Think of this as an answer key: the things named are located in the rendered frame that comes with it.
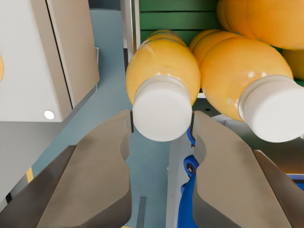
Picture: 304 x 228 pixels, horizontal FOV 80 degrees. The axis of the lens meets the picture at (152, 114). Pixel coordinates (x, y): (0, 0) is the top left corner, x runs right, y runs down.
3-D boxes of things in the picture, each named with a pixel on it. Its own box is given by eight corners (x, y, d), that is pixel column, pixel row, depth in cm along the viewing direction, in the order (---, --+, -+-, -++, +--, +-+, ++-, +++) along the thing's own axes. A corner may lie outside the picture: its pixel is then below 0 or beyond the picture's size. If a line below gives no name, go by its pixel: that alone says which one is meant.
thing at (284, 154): (222, 130, 34) (251, 186, 23) (225, 119, 33) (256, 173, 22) (277, 131, 33) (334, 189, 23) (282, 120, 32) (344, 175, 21)
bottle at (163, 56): (132, 47, 30) (94, 91, 13) (169, 19, 27) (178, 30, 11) (157, 82, 32) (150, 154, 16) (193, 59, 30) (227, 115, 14)
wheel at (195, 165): (203, 180, 31) (211, 174, 32) (190, 155, 32) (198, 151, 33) (189, 182, 35) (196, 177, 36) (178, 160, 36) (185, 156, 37)
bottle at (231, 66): (197, 81, 32) (235, 154, 16) (179, 44, 29) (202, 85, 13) (238, 61, 30) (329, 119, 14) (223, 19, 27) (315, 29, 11)
